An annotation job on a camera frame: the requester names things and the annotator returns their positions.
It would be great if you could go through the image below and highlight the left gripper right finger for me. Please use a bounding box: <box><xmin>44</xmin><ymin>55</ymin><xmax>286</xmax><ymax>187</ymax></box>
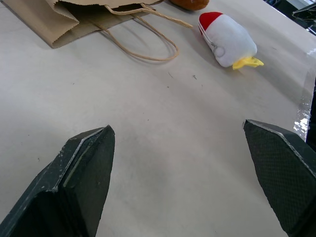
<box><xmin>242</xmin><ymin>119</ymin><xmax>316</xmax><ymax>237</ymax></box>

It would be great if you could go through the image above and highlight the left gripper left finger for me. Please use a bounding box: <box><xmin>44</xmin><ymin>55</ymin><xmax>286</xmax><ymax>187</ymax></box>
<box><xmin>0</xmin><ymin>124</ymin><xmax>116</xmax><ymax>237</ymax></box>

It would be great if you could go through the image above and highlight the brown paper bag with handles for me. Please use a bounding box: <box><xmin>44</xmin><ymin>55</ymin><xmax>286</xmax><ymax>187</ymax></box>
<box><xmin>1</xmin><ymin>0</ymin><xmax>194</xmax><ymax>63</ymax></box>

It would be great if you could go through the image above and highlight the white and red rocket plush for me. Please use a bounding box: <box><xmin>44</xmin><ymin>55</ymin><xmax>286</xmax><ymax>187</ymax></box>
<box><xmin>198</xmin><ymin>11</ymin><xmax>265</xmax><ymax>71</ymax></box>

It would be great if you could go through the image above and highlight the orange-brown plush toy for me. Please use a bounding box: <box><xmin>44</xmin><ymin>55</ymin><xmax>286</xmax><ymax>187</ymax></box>
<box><xmin>170</xmin><ymin>0</ymin><xmax>210</xmax><ymax>12</ymax></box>

